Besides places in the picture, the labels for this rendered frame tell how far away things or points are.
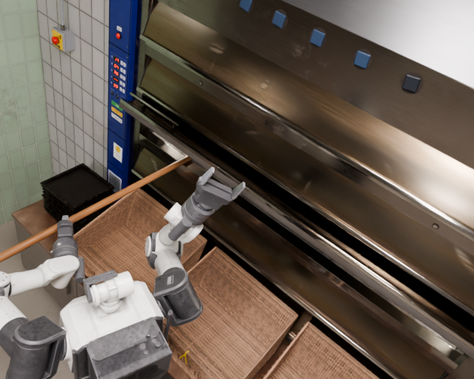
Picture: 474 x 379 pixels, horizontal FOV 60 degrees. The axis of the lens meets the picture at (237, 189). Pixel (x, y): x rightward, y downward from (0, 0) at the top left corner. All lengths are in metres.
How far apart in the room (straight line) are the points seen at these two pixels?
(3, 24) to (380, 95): 2.06
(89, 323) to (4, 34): 1.90
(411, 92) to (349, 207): 0.49
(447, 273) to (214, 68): 1.16
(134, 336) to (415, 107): 1.07
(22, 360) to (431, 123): 1.32
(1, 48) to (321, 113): 1.90
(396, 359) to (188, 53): 1.56
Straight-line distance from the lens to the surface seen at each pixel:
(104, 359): 1.22
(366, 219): 1.61
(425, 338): 1.86
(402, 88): 1.39
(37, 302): 3.01
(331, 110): 1.52
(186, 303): 1.35
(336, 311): 1.96
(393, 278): 1.65
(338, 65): 1.46
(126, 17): 2.08
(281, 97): 1.60
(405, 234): 1.60
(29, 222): 2.66
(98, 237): 2.49
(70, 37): 2.52
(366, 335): 1.97
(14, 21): 2.76
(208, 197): 1.22
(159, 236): 1.54
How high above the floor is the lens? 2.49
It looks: 40 degrees down
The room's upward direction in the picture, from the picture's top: 16 degrees clockwise
